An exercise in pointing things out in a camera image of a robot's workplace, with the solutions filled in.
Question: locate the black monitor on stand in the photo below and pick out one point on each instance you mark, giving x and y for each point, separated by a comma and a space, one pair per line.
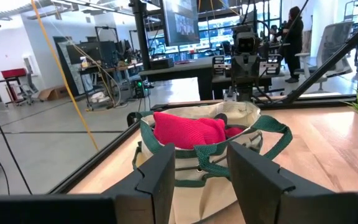
182, 25

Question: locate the red topped cart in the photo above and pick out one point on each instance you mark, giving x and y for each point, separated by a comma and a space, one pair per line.
13, 73

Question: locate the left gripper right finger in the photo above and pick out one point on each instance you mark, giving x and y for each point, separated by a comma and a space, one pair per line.
253, 186

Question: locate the beige green-trimmed gardening bag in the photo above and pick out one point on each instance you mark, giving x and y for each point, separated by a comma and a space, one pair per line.
197, 202

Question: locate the red black gardening gloves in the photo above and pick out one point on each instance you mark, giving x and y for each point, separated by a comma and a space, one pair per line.
182, 130

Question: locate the brown cardboard box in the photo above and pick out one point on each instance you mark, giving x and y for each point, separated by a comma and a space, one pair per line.
53, 93

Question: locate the cluttered equipment cart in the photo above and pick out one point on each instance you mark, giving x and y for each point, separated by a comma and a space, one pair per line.
99, 96

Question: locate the black computer tower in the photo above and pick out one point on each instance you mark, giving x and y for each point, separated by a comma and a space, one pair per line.
140, 88

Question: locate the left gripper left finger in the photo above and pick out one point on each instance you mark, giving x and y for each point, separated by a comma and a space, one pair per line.
154, 186

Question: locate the dark grey desk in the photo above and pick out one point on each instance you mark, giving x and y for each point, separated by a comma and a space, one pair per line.
179, 73

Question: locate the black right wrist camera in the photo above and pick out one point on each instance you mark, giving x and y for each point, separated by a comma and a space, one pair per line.
246, 43

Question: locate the grey mesh office chair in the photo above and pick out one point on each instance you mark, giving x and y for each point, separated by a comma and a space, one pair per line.
334, 43

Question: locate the person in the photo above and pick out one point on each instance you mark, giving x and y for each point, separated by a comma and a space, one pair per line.
294, 40

